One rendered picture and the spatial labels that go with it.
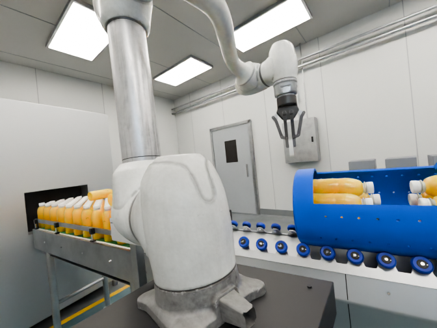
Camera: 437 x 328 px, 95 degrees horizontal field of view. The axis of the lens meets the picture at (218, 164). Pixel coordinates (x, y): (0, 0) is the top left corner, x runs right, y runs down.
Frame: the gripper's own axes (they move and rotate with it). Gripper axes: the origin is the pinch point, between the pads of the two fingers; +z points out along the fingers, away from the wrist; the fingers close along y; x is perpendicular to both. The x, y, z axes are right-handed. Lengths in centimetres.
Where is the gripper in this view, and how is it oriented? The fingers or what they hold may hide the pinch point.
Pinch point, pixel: (291, 148)
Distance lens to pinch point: 84.8
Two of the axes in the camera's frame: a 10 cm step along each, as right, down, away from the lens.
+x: 3.1, -0.4, 9.5
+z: 1.0, 10.0, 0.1
